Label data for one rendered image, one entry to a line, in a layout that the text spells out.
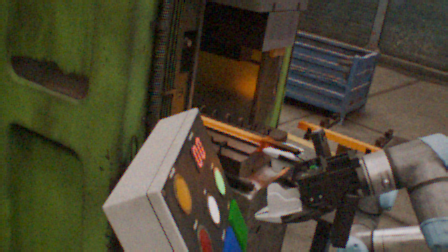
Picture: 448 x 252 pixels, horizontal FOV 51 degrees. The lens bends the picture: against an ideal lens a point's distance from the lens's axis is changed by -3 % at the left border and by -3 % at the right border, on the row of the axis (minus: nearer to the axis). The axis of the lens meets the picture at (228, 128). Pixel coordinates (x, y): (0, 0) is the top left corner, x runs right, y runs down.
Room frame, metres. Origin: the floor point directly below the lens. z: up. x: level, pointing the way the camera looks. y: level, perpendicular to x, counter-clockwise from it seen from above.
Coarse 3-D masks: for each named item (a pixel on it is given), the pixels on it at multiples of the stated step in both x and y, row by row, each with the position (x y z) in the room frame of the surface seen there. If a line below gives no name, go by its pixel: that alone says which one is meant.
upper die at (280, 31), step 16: (208, 16) 1.21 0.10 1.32; (224, 16) 1.19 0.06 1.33; (240, 16) 1.17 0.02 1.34; (256, 16) 1.15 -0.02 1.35; (272, 16) 1.15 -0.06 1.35; (288, 16) 1.24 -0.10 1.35; (208, 32) 1.20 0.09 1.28; (224, 32) 1.18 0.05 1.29; (240, 32) 1.16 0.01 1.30; (256, 32) 1.14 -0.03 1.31; (272, 32) 1.17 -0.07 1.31; (288, 32) 1.26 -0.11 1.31; (256, 48) 1.14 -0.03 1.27; (272, 48) 1.19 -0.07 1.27
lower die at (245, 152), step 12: (216, 120) 1.38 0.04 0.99; (216, 132) 1.28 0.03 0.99; (228, 132) 1.28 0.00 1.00; (252, 132) 1.33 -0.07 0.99; (216, 144) 1.22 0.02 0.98; (228, 144) 1.21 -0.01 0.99; (240, 144) 1.23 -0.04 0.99; (252, 144) 1.23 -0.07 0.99; (228, 156) 1.15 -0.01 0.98; (240, 156) 1.17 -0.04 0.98; (252, 156) 1.19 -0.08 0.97; (264, 156) 1.27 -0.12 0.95; (228, 168) 1.15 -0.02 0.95; (240, 168) 1.14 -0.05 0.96; (252, 168) 1.21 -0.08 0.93
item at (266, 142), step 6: (204, 120) 1.32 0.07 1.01; (210, 120) 1.33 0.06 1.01; (216, 126) 1.30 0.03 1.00; (222, 126) 1.29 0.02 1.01; (228, 126) 1.30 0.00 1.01; (234, 132) 1.27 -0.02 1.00; (240, 132) 1.27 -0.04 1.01; (246, 132) 1.28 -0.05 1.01; (246, 138) 1.25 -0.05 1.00; (252, 138) 1.25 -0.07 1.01; (258, 138) 1.25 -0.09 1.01; (264, 138) 1.24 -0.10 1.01; (270, 138) 1.25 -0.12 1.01; (264, 144) 1.22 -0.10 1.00; (270, 144) 1.22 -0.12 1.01; (276, 144) 1.22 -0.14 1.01; (282, 144) 1.22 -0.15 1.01; (282, 150) 1.21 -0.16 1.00; (288, 150) 1.20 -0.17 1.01; (294, 150) 1.19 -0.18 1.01
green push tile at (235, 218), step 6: (234, 204) 0.80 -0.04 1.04; (234, 210) 0.78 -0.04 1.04; (228, 216) 0.75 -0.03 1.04; (234, 216) 0.76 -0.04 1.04; (240, 216) 0.80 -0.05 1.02; (234, 222) 0.75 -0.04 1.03; (240, 222) 0.78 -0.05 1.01; (234, 228) 0.74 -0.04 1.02; (240, 228) 0.77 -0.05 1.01; (246, 228) 0.81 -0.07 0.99; (240, 234) 0.75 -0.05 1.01; (246, 234) 0.79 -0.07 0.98; (240, 240) 0.74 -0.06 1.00; (246, 240) 0.77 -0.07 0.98; (240, 246) 0.74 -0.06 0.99
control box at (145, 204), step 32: (160, 128) 0.79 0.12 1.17; (192, 128) 0.76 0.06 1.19; (160, 160) 0.62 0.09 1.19; (192, 160) 0.69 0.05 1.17; (128, 192) 0.54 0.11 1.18; (160, 192) 0.52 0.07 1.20; (192, 192) 0.63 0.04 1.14; (128, 224) 0.51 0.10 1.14; (160, 224) 0.51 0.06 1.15; (192, 224) 0.57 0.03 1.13; (224, 224) 0.71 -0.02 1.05
